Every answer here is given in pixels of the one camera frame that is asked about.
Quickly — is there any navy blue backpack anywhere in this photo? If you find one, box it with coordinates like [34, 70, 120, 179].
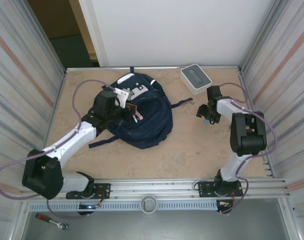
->
[88, 66, 194, 150]

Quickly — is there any white grey slotted box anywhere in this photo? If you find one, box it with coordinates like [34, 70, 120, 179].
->
[179, 63, 213, 96]

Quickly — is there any small circuit board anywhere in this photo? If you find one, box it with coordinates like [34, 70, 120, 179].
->
[78, 203, 102, 211]
[216, 199, 234, 213]

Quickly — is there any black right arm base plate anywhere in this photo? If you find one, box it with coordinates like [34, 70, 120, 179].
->
[197, 181, 242, 199]

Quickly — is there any aluminium front frame rail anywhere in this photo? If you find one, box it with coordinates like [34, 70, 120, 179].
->
[19, 177, 291, 202]

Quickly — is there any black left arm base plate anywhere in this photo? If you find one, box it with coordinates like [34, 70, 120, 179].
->
[66, 183, 111, 200]

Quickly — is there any grey slotted cable duct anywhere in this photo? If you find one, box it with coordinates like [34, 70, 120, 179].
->
[28, 200, 219, 212]

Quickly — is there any grey pipe ring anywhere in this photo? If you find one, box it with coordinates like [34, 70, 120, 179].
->
[140, 194, 158, 215]

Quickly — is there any red handled ratchet wrench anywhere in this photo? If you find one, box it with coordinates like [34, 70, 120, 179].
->
[35, 212, 69, 231]

